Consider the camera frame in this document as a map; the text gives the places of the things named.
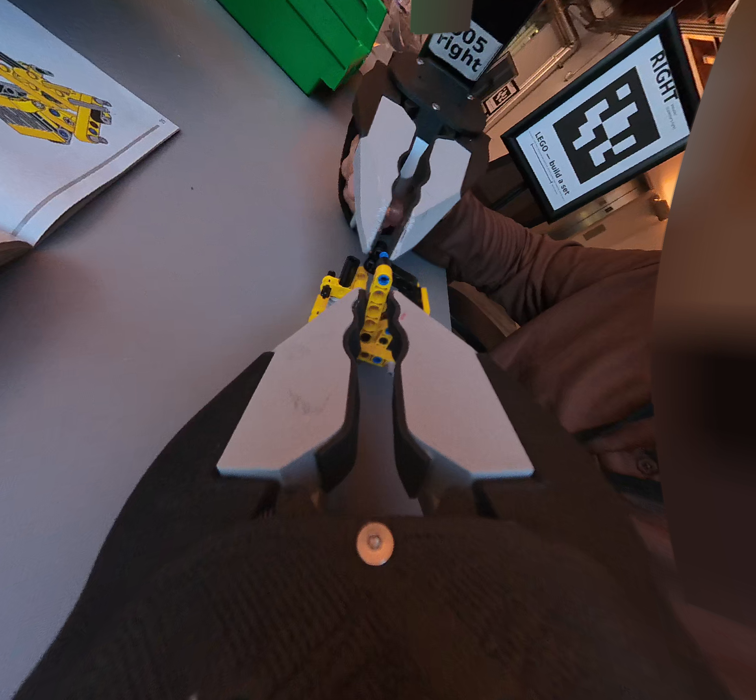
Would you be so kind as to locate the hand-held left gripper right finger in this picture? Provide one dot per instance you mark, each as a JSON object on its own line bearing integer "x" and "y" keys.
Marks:
{"x": 460, "y": 410}

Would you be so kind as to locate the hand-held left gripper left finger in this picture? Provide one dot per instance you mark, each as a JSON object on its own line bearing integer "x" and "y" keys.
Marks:
{"x": 289, "y": 410}

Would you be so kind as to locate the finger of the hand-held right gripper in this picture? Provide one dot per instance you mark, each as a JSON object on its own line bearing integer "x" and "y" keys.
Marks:
{"x": 375, "y": 168}
{"x": 443, "y": 180}

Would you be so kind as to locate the yellow lego model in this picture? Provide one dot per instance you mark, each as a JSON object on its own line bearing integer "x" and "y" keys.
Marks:
{"x": 378, "y": 310}

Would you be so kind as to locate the lego instruction booklet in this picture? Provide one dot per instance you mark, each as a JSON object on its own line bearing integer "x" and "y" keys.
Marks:
{"x": 71, "y": 180}

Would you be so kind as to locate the person's right hand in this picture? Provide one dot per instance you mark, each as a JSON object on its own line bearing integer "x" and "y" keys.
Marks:
{"x": 347, "y": 180}

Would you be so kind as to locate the small printed tag marker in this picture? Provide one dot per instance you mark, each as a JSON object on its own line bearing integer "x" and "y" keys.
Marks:
{"x": 502, "y": 95}

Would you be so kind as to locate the black framed tag sign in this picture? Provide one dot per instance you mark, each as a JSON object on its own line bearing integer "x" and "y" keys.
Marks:
{"x": 614, "y": 121}

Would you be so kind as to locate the green plastic bin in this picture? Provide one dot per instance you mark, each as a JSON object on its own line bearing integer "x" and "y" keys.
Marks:
{"x": 283, "y": 3}

